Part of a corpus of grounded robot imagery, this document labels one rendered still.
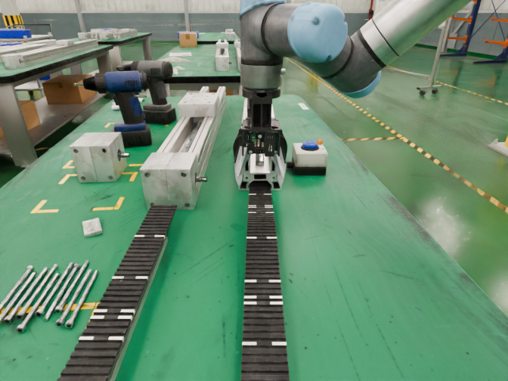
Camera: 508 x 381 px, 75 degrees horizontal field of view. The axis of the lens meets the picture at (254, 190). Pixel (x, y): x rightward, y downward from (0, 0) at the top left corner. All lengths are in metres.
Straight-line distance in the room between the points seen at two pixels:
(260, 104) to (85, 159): 0.46
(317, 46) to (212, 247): 0.36
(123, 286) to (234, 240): 0.21
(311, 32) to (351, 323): 0.39
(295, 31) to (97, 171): 0.58
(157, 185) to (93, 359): 0.37
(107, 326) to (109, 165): 0.49
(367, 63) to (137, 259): 0.47
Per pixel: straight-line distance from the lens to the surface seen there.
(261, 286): 0.48
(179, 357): 0.46
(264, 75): 0.60
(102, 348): 0.45
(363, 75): 0.61
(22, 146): 3.07
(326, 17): 0.50
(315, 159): 0.85
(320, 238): 0.63
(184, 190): 0.69
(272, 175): 0.76
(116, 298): 0.50
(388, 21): 0.59
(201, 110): 1.05
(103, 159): 0.87
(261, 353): 0.41
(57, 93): 4.53
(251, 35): 0.59
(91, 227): 0.70
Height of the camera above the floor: 1.15
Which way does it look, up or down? 28 degrees down
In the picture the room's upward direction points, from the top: straight up
